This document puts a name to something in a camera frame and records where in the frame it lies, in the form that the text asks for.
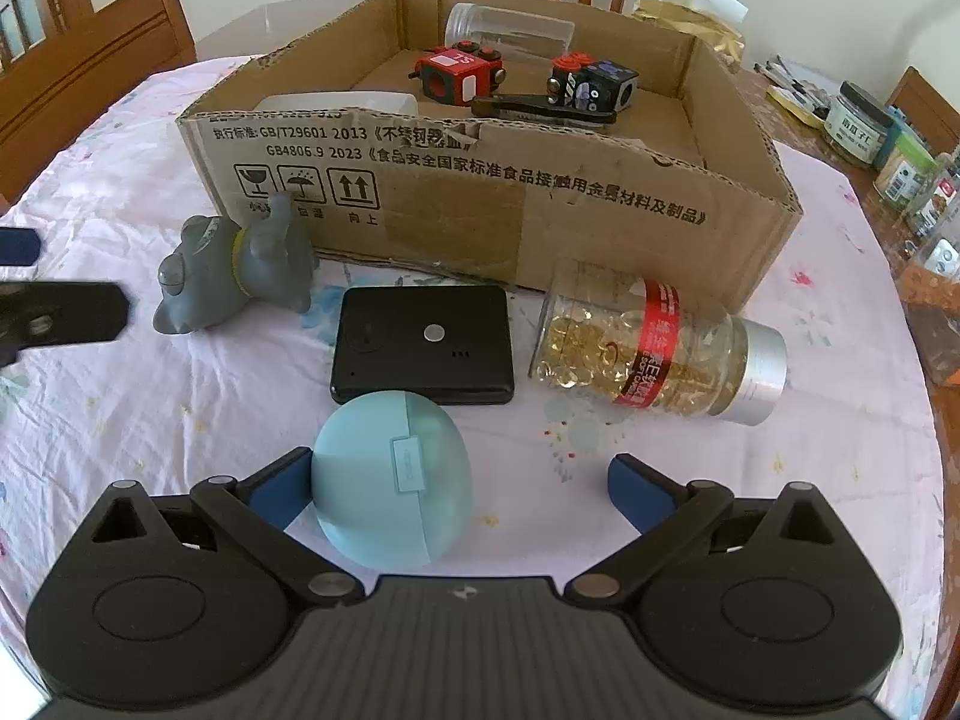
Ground pink floral cloth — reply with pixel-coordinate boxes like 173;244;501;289
0;52;946;695

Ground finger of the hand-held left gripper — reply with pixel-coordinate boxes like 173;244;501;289
0;281;130;370
0;227;40;269

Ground small jar with black lid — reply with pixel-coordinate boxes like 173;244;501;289
821;81;895;166

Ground cardboard box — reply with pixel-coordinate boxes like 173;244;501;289
175;0;803;314

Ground teal round case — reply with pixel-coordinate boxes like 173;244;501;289
311;388;475;569

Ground yellow notepad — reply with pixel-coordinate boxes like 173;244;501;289
769;86;826;128

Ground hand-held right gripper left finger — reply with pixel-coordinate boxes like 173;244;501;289
56;447;362;606

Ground black rectangular case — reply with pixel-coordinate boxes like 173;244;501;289
331;285;517;406

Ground grey elephant toy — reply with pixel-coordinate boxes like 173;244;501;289
153;191;320;333

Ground capsule bottle with silver cap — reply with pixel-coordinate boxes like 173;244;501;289
529;259;788;427

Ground pile of pens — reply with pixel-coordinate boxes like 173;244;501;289
754;56;833;110

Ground white plastic container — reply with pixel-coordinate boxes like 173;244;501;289
255;90;419;122

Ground case with barcode label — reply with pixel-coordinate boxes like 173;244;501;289
471;92;620;132

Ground black toy car red wheels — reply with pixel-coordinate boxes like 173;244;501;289
545;52;641;117

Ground red toy train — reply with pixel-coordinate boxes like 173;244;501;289
409;47;509;106

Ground clear jar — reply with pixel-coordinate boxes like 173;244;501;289
444;2;577;61

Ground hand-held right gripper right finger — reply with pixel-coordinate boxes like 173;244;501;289
568;453;857;606

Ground green lid container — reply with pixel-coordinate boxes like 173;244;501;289
874;124;942;211

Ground gold tissue pack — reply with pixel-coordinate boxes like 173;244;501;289
630;0;749;74

